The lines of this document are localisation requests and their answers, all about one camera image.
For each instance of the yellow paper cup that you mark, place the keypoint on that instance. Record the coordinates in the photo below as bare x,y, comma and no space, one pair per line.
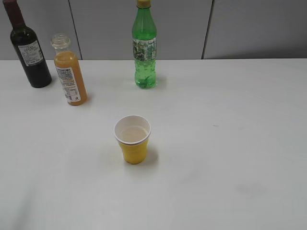
132,133

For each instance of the orange juice glass bottle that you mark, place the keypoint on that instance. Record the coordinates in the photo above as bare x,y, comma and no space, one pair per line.
68,69

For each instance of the green plastic soda bottle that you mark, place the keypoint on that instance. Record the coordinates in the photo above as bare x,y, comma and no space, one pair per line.
144,34

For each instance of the dark red wine bottle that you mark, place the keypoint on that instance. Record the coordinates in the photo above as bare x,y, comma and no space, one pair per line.
27,47

